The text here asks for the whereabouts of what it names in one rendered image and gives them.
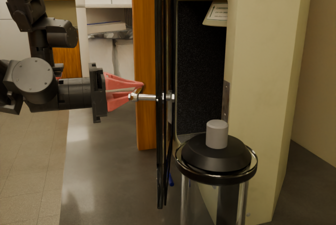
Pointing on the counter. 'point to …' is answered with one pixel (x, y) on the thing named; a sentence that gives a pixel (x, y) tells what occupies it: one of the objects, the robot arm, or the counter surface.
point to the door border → (161, 84)
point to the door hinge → (174, 61)
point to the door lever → (138, 95)
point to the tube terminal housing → (259, 67)
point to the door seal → (165, 86)
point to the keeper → (225, 100)
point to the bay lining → (198, 68)
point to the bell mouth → (217, 13)
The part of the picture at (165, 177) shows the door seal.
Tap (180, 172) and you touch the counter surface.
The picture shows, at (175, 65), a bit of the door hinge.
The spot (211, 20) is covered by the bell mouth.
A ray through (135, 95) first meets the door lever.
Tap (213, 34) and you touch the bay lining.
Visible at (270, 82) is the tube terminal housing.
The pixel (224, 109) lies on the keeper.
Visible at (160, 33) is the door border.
